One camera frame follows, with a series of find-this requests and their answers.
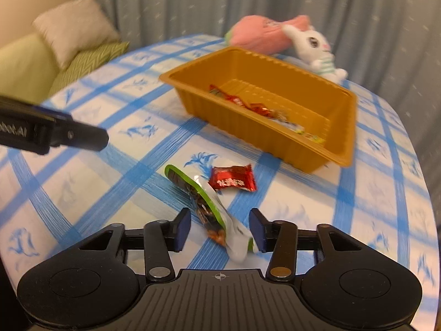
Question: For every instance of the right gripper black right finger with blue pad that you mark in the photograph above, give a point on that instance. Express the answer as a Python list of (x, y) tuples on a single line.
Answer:
[(278, 237)]

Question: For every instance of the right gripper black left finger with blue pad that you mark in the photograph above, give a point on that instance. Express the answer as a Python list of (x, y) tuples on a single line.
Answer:
[(160, 238)]

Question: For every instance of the green edged snack packet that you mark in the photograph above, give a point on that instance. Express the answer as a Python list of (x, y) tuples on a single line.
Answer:
[(221, 227)]

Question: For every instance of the red candy wrapper top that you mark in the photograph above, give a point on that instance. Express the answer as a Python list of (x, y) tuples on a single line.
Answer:
[(239, 177)]

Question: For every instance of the large red snack packet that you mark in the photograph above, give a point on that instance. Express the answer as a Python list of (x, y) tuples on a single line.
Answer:
[(217, 92)]

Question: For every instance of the yellow candy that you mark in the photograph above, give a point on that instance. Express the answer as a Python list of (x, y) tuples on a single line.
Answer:
[(313, 138)]

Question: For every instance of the clear dark snack packet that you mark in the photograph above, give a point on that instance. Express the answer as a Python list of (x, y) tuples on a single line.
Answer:
[(293, 125)]

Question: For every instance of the small red candy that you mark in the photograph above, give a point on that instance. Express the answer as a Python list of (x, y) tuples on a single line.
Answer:
[(264, 111)]

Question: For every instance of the light green sofa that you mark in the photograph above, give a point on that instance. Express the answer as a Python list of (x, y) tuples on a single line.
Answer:
[(28, 69)]

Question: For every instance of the blue checked tablecloth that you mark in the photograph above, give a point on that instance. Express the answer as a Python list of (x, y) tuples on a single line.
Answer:
[(51, 202)]

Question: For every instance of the green chevron cushion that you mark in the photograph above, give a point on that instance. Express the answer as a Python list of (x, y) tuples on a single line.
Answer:
[(85, 62)]

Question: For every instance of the beige cushion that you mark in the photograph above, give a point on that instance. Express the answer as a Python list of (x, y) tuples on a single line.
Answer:
[(73, 27)]

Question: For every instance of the orange plastic tray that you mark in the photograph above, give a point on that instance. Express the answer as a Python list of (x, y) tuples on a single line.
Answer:
[(320, 106)]

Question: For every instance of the white bunny plush toy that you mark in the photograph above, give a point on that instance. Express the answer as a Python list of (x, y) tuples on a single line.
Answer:
[(314, 50)]

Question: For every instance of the pink plush toy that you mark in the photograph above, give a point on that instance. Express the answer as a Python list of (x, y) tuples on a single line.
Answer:
[(260, 34)]

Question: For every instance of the grey star curtain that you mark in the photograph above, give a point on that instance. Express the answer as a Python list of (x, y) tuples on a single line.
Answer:
[(391, 47)]

